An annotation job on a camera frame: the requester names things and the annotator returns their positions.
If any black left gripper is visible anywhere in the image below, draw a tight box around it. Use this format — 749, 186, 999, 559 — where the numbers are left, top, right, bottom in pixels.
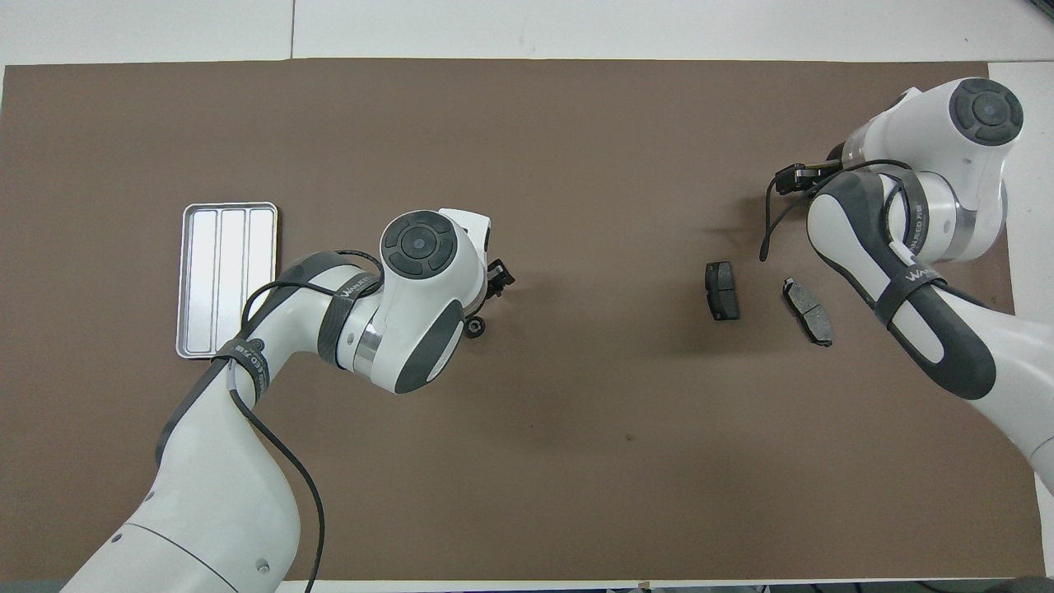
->
465, 226, 516, 319

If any silver metal tray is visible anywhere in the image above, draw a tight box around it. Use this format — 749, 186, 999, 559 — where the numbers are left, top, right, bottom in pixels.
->
175, 202, 279, 360

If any brown table mat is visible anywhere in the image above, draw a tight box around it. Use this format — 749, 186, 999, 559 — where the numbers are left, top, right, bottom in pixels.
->
0, 58, 1047, 586

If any dark grey brake pad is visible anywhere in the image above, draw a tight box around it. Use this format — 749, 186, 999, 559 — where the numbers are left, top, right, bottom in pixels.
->
781, 278, 834, 348
705, 261, 740, 322

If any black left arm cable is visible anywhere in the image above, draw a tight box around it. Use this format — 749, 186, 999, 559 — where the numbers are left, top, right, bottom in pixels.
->
229, 250, 384, 593

